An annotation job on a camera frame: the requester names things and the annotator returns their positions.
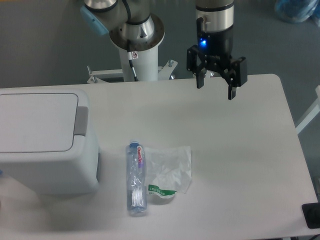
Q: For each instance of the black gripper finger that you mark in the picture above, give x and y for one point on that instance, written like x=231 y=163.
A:
x=192 y=65
x=236 y=75

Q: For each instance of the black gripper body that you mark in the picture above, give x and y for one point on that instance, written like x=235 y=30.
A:
x=214 y=50

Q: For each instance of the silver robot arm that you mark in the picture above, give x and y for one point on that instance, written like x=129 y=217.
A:
x=105 y=15

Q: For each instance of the white trash can body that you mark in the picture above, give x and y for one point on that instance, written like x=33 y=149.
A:
x=74 y=171

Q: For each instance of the white trash can lid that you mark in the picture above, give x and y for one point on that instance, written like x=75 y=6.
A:
x=41 y=122

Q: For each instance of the blue plastic bag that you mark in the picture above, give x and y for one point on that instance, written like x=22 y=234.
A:
x=295 y=11

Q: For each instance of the clear plastic bag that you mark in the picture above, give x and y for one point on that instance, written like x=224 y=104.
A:
x=168 y=172

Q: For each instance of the crushed clear plastic bottle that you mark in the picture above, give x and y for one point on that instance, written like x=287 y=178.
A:
x=136 y=172

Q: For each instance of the black device at edge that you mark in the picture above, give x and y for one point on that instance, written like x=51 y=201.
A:
x=311 y=212

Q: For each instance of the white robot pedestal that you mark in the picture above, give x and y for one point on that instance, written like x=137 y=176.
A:
x=138 y=46

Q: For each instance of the white frame at right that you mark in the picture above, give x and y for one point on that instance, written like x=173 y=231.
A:
x=310 y=113

